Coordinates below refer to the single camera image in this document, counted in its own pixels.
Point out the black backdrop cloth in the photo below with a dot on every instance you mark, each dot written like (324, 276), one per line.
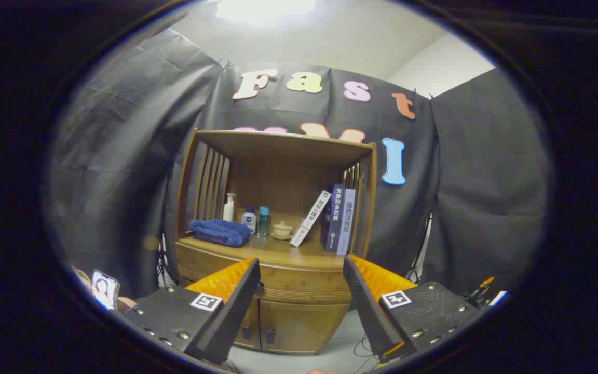
(122, 156)

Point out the orange black clamp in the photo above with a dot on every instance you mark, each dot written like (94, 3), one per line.
(481, 291)

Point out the dark blue book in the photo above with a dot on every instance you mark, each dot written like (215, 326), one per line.
(334, 218)

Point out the beige lidded teacup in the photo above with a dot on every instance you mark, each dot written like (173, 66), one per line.
(282, 230)

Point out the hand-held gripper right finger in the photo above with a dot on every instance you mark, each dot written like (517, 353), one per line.
(369, 317)

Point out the blue folded towel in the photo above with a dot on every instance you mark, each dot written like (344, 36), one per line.
(221, 232)

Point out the white bottle blue cap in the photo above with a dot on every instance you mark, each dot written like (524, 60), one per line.
(248, 221)

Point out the wooden drawer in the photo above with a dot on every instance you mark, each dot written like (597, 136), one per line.
(304, 283)

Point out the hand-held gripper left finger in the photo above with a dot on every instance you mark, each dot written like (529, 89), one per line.
(231, 322)

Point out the wooden countertop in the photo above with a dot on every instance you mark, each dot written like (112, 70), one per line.
(288, 252)

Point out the white book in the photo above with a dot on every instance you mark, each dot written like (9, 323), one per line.
(312, 217)

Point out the light purple book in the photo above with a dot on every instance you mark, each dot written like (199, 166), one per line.
(347, 221)

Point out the wooden cabinet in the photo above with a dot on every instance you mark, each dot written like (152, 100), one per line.
(299, 182)

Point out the white pump bottle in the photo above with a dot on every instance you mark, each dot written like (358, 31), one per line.
(229, 210)

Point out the clear blue bottle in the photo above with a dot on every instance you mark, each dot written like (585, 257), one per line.
(263, 221)

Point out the smartphone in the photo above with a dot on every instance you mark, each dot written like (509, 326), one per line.
(104, 288)

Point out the black light stand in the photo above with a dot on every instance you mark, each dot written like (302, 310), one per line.
(161, 265)
(417, 262)

